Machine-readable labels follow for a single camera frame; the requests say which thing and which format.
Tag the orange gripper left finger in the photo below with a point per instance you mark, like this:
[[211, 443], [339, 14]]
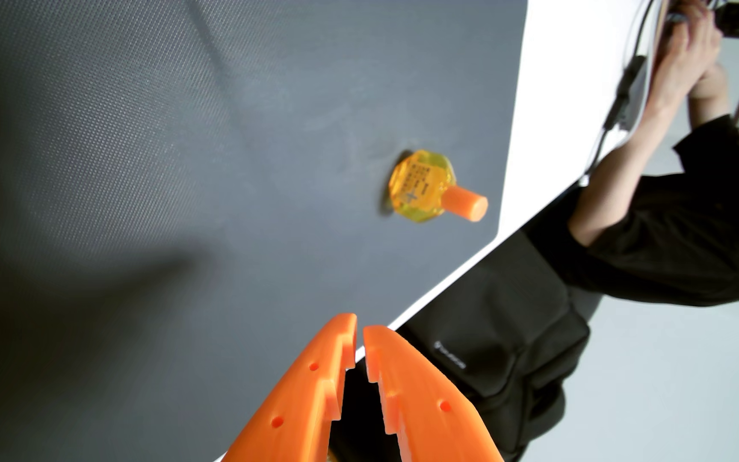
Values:
[[299, 404]]

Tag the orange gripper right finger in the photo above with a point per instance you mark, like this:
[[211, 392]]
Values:
[[424, 410]]

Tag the yellow eyedrops bottle orange cap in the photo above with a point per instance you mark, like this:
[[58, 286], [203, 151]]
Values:
[[421, 186]]

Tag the person's left hand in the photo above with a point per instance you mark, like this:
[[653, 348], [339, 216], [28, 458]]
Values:
[[684, 64]]

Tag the black fabric bag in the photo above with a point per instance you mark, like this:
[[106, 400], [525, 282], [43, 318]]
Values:
[[510, 321]]

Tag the person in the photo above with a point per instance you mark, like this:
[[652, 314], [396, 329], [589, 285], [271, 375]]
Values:
[[677, 250]]

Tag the white flat device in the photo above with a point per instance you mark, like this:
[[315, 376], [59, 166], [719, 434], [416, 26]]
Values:
[[645, 83]]

